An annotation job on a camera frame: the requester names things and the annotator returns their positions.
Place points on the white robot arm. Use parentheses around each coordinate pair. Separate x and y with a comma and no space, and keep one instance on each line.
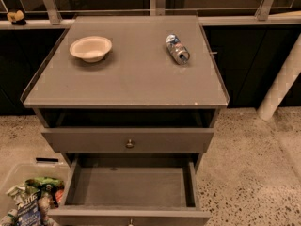
(288,73)

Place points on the grey drawer cabinet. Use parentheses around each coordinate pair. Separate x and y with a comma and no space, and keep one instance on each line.
(138,84)

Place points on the round metal drawer knob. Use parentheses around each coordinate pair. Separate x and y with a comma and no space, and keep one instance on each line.
(129,144)

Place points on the grey top drawer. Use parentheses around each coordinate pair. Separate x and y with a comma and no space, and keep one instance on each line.
(113,140)

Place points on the grey open middle drawer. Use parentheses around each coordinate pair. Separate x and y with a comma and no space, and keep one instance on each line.
(150,192)

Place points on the crushed blue silver can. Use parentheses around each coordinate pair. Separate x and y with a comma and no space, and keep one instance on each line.
(176,49)

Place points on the white paper bowl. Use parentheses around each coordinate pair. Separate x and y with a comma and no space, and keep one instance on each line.
(91,49)

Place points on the green snack bag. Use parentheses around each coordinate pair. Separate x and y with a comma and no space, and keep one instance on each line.
(53,186)

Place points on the clear plastic bin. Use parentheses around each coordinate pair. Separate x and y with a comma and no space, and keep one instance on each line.
(14,191)

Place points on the small yellow black object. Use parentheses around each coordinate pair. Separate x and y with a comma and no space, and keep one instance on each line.
(16,18)

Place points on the blue white snack bag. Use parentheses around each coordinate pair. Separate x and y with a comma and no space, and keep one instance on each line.
(28,213)

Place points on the metal window rail frame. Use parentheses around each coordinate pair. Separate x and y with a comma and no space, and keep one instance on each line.
(61,13)

